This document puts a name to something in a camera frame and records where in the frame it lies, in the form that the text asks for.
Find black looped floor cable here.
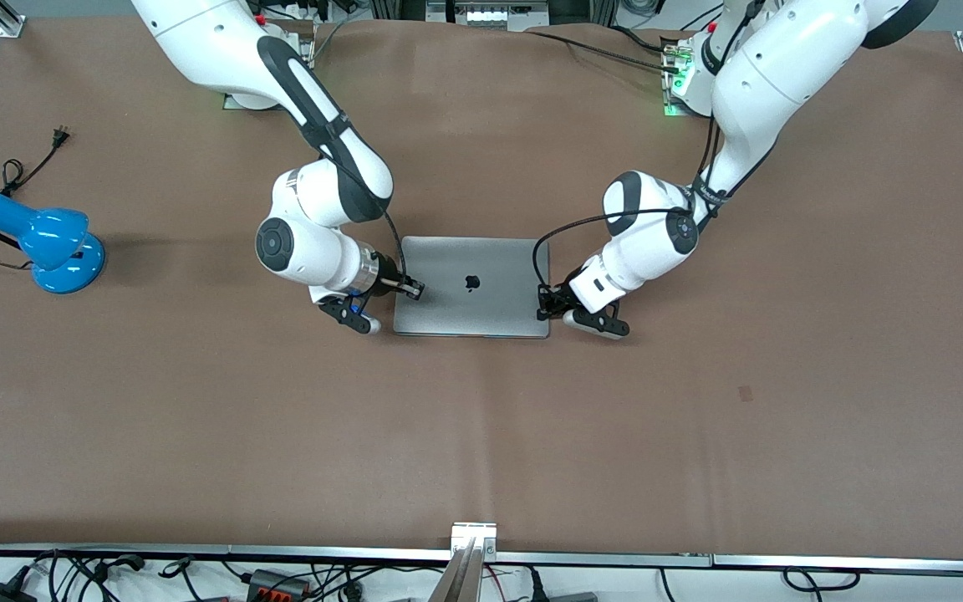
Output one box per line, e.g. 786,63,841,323
782,567,864,601

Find aluminium table edge rail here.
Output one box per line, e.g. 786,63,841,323
0,543,963,579

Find metal equipment rack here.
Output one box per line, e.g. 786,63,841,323
369,0,616,34

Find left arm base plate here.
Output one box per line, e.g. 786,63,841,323
660,32,721,118

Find black power adapter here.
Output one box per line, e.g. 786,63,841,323
0,567,38,602

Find blue desk lamp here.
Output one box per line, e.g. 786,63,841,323
0,193,106,295

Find aluminium profile post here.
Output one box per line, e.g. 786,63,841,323
426,522,499,602

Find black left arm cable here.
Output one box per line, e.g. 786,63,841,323
532,207,700,290

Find black tangled floor cables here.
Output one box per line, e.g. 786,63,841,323
30,550,236,602

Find black braided cable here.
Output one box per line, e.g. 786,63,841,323
526,28,676,74

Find black box with orange connectors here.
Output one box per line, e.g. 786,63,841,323
241,569,313,602

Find brown table mat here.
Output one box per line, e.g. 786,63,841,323
0,15,963,563

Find silver grey laptop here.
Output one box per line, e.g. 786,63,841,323
392,236,551,339

